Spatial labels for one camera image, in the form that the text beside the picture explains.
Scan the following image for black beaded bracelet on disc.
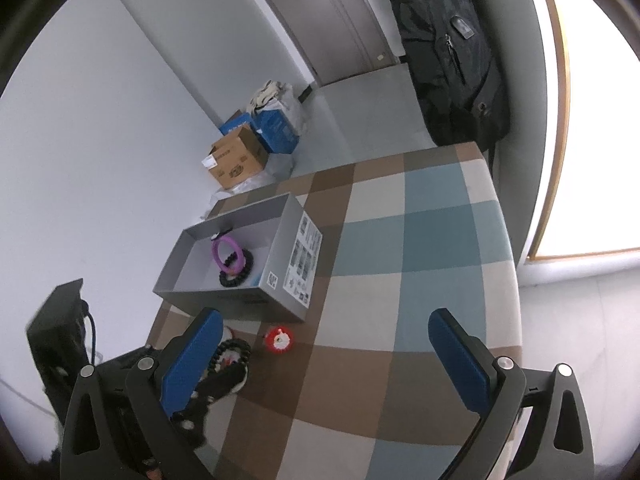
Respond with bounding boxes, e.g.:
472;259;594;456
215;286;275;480
207;337;253;376

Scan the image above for blue cardboard box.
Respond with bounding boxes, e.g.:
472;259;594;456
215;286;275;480
219;110;299;155

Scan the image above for printed white round disc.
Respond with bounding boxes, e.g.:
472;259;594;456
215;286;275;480
219;349;250;393

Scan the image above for black hanging backpack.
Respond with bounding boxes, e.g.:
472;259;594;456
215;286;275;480
390;0;510;152

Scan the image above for checkered plaid table cloth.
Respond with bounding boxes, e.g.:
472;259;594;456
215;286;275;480
146;140;524;480

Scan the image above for black beaded bracelet in box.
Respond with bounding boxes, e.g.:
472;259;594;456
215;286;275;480
217;248;255;290

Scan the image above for white plastic bags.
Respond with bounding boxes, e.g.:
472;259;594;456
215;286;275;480
200;154;295;220

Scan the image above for black camera cable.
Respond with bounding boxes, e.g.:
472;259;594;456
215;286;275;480
79;299;99;366

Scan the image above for beige cloth bag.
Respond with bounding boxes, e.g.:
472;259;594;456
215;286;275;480
246;80;308;136

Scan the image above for grey cardboard box tray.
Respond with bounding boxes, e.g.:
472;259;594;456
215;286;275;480
154;193;322;323

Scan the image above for red santa charm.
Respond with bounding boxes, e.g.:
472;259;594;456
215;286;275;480
262;326;294;354

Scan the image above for brown cardboard box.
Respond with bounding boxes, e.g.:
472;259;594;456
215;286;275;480
202;124;268;190

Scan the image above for purple ring bracelet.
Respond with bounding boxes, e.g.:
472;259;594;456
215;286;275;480
210;234;246;270

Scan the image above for small black white clip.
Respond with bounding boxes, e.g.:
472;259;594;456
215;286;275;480
210;228;233;241

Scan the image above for grey door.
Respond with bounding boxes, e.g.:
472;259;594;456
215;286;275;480
266;0;404;86

